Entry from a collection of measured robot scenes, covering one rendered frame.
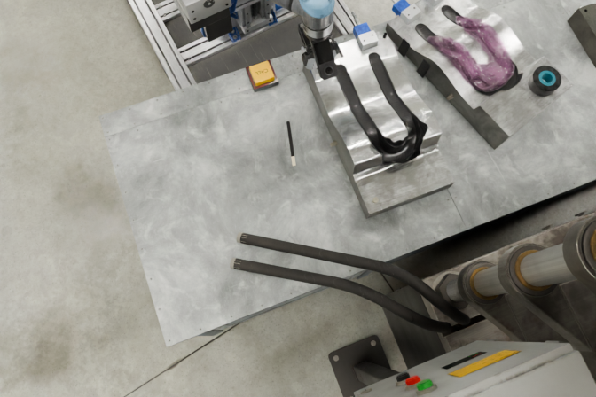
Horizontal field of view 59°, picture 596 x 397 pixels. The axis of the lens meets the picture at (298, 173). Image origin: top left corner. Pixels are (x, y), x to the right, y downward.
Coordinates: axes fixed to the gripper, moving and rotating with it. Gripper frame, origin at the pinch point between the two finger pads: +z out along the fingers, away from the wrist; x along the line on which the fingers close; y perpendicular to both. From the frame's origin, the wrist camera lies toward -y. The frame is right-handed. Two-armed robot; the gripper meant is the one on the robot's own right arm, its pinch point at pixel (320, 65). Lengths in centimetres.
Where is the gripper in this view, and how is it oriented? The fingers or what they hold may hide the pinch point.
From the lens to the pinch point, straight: 149.6
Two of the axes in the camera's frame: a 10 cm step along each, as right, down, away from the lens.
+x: -9.3, 3.6, -0.3
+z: 0.4, 1.9, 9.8
